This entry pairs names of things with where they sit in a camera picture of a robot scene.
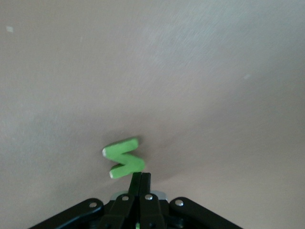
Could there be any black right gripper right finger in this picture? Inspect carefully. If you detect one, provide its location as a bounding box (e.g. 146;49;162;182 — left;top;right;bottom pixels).
140;172;243;229

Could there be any green uppercase letter M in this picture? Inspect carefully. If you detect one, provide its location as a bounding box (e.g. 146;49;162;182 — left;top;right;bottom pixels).
102;137;145;180

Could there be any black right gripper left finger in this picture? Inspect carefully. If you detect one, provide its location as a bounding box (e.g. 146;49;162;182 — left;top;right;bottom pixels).
28;172;142;229

